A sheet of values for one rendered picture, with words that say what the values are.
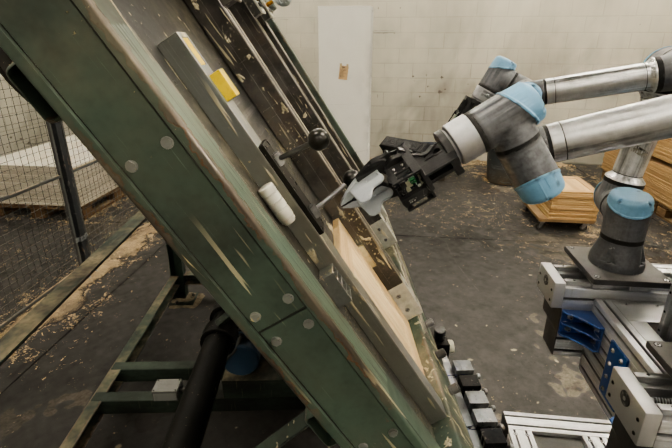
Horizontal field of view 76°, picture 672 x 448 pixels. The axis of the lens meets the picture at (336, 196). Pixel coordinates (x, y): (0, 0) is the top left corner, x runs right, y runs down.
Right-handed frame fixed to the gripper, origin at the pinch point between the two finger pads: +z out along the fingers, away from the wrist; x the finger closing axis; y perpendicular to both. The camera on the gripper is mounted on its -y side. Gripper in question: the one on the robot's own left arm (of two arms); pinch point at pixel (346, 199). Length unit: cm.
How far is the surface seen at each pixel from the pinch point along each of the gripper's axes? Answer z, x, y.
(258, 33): 7, -7, -93
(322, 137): -2.8, -12.9, -0.9
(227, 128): 10.5, -20.0, -8.1
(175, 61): 11.0, -32.3, -12.6
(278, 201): 9.8, -7.3, -0.1
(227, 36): 8, -23, -48
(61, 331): 218, 84, -134
